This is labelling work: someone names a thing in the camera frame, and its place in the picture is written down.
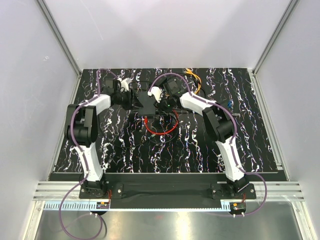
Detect yellow ethernet cable upper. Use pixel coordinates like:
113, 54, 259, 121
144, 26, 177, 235
184, 68, 202, 95

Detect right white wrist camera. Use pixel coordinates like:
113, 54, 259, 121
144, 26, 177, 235
147, 86, 163, 103

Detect thin black power cable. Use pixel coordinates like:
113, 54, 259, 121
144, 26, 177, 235
112, 79, 156, 151

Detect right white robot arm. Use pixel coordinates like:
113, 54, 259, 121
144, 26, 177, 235
148, 73, 249, 199

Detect black network switch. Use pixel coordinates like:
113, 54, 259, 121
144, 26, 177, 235
137, 91, 156, 117

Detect red ethernet cable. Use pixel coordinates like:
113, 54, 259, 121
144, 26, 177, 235
143, 109, 180, 136

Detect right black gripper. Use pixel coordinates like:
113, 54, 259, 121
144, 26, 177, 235
152, 94, 173, 117

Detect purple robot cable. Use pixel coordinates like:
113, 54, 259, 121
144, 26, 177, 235
58, 68, 118, 239
148, 72, 269, 217

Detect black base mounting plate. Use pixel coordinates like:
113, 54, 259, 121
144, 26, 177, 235
79, 173, 257, 200

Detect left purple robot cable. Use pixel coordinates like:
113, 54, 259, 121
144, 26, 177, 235
58, 68, 118, 239

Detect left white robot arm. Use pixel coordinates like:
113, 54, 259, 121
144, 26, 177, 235
64, 78, 136, 198

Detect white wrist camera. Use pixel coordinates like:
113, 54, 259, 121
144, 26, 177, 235
118, 77, 132, 92
147, 86, 163, 103

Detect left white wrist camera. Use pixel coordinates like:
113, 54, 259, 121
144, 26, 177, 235
118, 77, 132, 92

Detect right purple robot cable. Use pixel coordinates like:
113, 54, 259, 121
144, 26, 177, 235
148, 72, 269, 217

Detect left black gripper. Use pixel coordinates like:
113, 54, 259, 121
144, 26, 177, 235
115, 88, 144, 111

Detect aluminium frame rail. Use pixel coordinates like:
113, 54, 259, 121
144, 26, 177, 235
32, 181, 306, 201

